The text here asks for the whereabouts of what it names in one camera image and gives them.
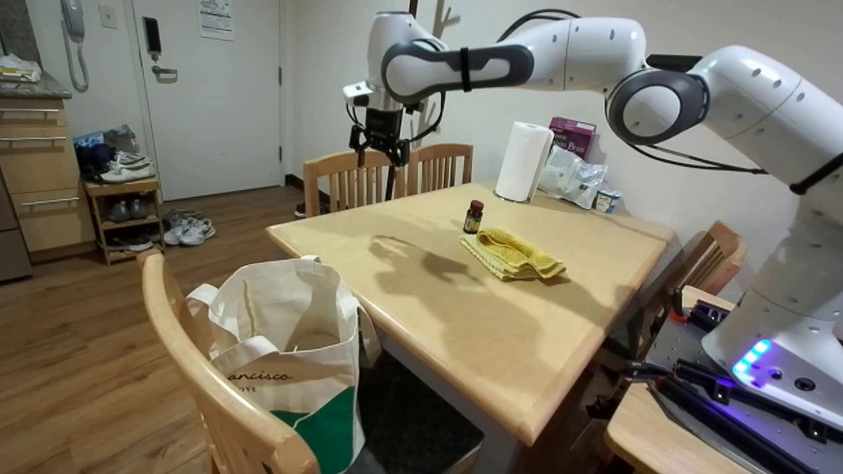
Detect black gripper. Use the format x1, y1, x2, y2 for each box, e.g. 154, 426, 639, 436
356, 106, 414, 202

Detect clear plastic bag pile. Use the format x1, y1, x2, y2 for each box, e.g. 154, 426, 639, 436
536, 141, 612, 210

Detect white tote bag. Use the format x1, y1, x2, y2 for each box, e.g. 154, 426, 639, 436
186, 253, 382, 474

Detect white paper towel roll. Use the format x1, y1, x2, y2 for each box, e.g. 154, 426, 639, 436
494, 117, 556, 206

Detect yellow folded towel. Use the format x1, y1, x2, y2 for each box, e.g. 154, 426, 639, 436
460, 225, 570, 283

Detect white room door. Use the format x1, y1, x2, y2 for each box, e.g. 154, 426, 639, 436
129, 0, 287, 202

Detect purple cardboard box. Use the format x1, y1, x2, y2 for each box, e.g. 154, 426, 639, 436
548, 116, 602, 164

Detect white grey sneaker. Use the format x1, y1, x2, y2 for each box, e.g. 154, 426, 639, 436
158, 210, 219, 250

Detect small white packet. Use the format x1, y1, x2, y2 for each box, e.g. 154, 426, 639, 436
593, 185, 627, 215

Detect white paper notice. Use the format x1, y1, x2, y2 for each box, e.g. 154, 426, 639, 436
195, 0, 238, 41

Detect white low sneaker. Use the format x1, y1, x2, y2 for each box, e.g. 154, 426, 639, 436
97, 149, 158, 185

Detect small wooden shoe rack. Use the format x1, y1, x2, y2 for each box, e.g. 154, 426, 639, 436
82, 174, 167, 266

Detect dark blue shoe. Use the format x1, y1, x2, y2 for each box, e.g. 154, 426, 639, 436
75, 125, 142, 179

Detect light wood drawer cabinet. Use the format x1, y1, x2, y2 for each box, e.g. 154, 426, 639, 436
0, 81, 97, 261

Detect orange black clamp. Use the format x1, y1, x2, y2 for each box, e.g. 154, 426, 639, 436
669, 283, 736, 331

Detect stainless steel oven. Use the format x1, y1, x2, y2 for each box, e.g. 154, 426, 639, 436
0, 169, 37, 283

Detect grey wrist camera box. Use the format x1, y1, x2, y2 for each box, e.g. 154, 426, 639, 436
340, 79, 378, 108

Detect black door lock handle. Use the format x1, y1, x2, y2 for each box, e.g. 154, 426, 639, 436
142, 13, 183, 86

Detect white wall phone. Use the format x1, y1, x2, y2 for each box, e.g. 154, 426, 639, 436
58, 0, 93, 94

